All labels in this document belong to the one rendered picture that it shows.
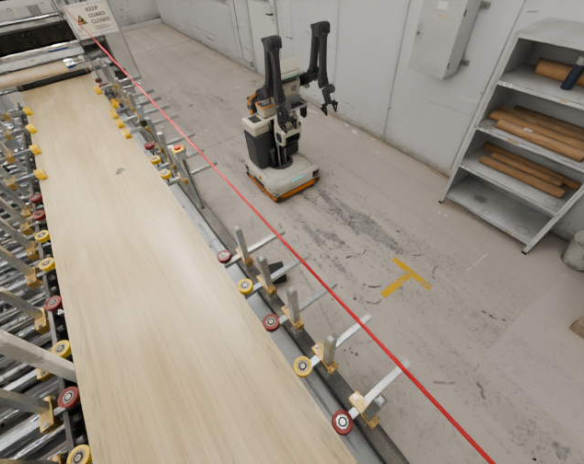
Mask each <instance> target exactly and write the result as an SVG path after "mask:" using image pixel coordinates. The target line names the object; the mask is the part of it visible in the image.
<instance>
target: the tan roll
mask: <svg viewBox="0 0 584 464"><path fill-rule="evenodd" d="M86 62H89V60H88V58H87V59H83V60H79V61H75V62H72V63H68V64H65V63H64V60H62V61H58V62H54V63H50V64H44V65H40V66H36V67H32V68H29V69H25V70H21V71H17V72H14V73H10V74H6V75H0V89H2V88H6V87H12V86H15V85H19V84H23V83H27V82H29V81H33V80H37V79H41V78H44V77H47V76H51V75H58V74H61V73H64V72H68V71H69V69H68V68H67V67H68V66H72V65H76V64H82V63H86Z"/></svg>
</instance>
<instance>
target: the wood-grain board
mask: <svg viewBox="0 0 584 464"><path fill-rule="evenodd" d="M93 87H99V86H98V84H97V83H96V81H95V80H94V78H93V77H92V76H88V77H85V78H81V79H78V80H75V81H71V82H68V83H64V84H62V85H58V86H54V87H48V88H45V89H42V90H38V91H35V92H31V93H29V94H25V95H23V98H24V102H25V107H30V108H31V110H32V111H33V113H34V114H32V115H30V116H28V115H27V117H28V122H29V124H31V123H32V124H33V125H34V126H35V127H36V129H37V130H38V131H37V132H36V133H31V134H30V136H31V141H32V144H33V145H35V144H37V145H38V146H39V147H40V148H41V150H42V153H40V154H38V155H35V154H34V156H35V161H36V166H37V169H38V168H43V169H44V171H45V172H46V173H47V175H48V178H46V179H43V180H39V181H40V185H41V195H42V199H43V204H44V209H45V214H46V219H47V224H48V228H49V234H50V239H51V243H52V249H53V257H54V262H55V268H56V272H57V277H58V283H59V287H60V292H61V297H62V302H63V307H64V316H65V321H66V326H67V330H68V336H69V341H70V345H71V351H72V356H73V360H74V365H75V371H76V379H77V385H78V389H79V394H80V399H81V404H82V409H83V413H84V419H85V424H86V428H87V433H88V442H89V447H90V452H91V457H92V462H93V464H358V463H357V462H356V460H355V459H354V457H353V456H352V454H351V453H350V451H349V450H348V448H347V447H346V445H345V444H344V442H343V441H342V439H341V438H340V436H339V435H338V434H337V433H336V431H335V430H334V429H333V427H332V425H331V424H330V422H329V421H328V419H327V418H326V416H325V415H324V413H323V412H322V411H321V409H320V407H319V406H318V404H317V403H316V401H315V400H314V399H313V398H312V397H311V395H310V393H309V392H308V390H307V389H306V387H305V386H304V384H303V383H302V382H301V380H300V379H299V377H298V375H297V374H296V372H295V371H294V369H293V368H292V367H291V365H290V364H289V362H288V361H287V360H286V358H285V357H284V355H283V354H282V353H281V351H280V350H279V348H278V347H277V345H276V344H275V342H274V340H273V339H272V337H271V336H270V335H269V333H268V332H267V330H266V329H265V327H264V326H263V325H262V323H261V322H260V321H259V319H258V318H257V316H256V315H255V313H254V312H253V310H252V309H251V307H250V306H249V304H248V303H247V301H246V300H245V298H244V297H243V295H242V294H241V292H240V291H239V289H238V288H237V287H236V286H235V284H234V283H233V281H232V280H231V278H230V277H229V275H228V274H227V272H226V271H225V269H224V268H223V266H222V265H221V263H220V262H219V260H218V259H217V258H216V256H215V254H214V253H213V251H212V250H211V249H210V248H209V246H208V245H207V244H206V242H205V241H204V239H203V237H202V236H201V234H200V233H199V231H198V230H197V229H196V227H195V226H194V224H193V222H192V221H191V219H190V218H189V216H188V215H187V214H186V213H185V212H184V210H183V209H182V207H181V205H180V204H179V202H178V201H177V199H176V198H175V197H174V195H173V194H172V192H171V191H170V189H169V187H168V186H167V184H166V183H165V182H164V180H163V179H162V178H161V177H160V175H159V174H158V172H157V170H156V169H155V168H154V166H153V165H152V163H151V162H150V160H149V159H148V157H147V156H146V154H145V152H144V151H143V150H142V148H141V147H140V145H139V144H138V143H137V142H136V140H135V139H134V137H133V136H132V137H131V138H128V139H125V137H124V136H123V133H122V130H124V129H128V128H127V127H126V125H125V124H124V127H123V128H120V129H119V128H118V126H117V125H116V122H115V121H114V120H117V119H121V118H120V116H119V115H118V114H117V115H118V118H115V119H113V118H112V117H111V116H110V113H109V110H113V109H114V108H112V107H111V104H110V102H109V101H108V99H107V98H106V96H105V95H104V93H103V92H102V91H101V92H102V94H99V95H97V93H96V92H95V90H94V88H93ZM117 168H125V171H123V172H122V173H120V174H119V175H115V172H116V170H117Z"/></svg>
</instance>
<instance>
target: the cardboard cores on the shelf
mask: <svg viewBox="0 0 584 464"><path fill-rule="evenodd" d="M573 66H574V65H573V64H565V63H561V62H557V61H553V60H548V59H544V58H541V57H540V58H538V60H537V61H536V62H535V64H534V66H533V68H534V69H535V71H534V73H535V74H536V75H542V76H546V77H550V78H553V79H556V80H560V81H563V82H564V81H565V79H566V77H567V75H568V74H569V72H570V71H571V69H572V67H573ZM575 85H577V86H581V87H584V71H583V73H582V74H581V76H580V77H579V79H578V81H577V83H576V84H575ZM489 119H492V120H494V121H497V124H496V128H497V129H500V130H502V131H504V132H507V133H511V134H513V135H515V136H518V137H519V138H522V139H524V140H527V141H529V142H531V143H534V144H536V145H539V146H542V147H544V148H546V149H549V150H551V151H554V152H556V153H557V154H560V155H562V156H565V157H569V158H571V159H573V160H576V161H577V162H581V161H582V160H583V159H584V128H582V127H579V126H577V125H574V124H572V123H569V122H564V121H561V120H558V119H556V118H554V117H551V116H548V115H545V114H542V113H540V112H537V111H534V110H530V109H527V108H524V107H521V106H519V105H516V106H515V107H514V109H511V108H509V107H506V106H503V105H501V106H500V107H499V108H498V110H497V109H494V110H493V111H492V112H491V114H490V116H489ZM482 148H483V149H485V150H488V151H490V152H492V153H493V154H492V155H491V156H488V155H485V154H483V155H482V156H481V158H480V159H479V162H481V163H483V164H485V165H487V166H488V167H491V168H494V169H496V170H498V171H500V172H503V173H505V174H507V175H509V176H510V177H513V178H515V179H517V180H520V181H522V182H525V183H527V184H529V185H531V186H532V187H535V188H537V189H539V190H541V191H545V192H547V193H549V194H551V195H553V196H554V197H557V198H560V197H561V196H562V195H563V194H564V193H565V192H566V190H565V189H563V188H561V187H560V186H561V185H563V186H565V187H567V188H569V189H570V190H572V191H576V190H577V189H578V188H579V187H580V186H581V185H582V183H579V182H577V181H575V180H572V179H570V178H568V177H566V176H564V175H561V174H559V173H557V172H555V171H552V170H551V169H549V168H546V167H543V166H541V165H539V164H537V163H534V162H532V161H530V160H529V159H527V158H524V157H521V156H519V155H516V154H514V153H512V152H510V151H508V150H506V149H504V148H502V147H500V146H497V145H494V144H492V143H490V142H487V141H486V142H485V143H484V144H483V146H482Z"/></svg>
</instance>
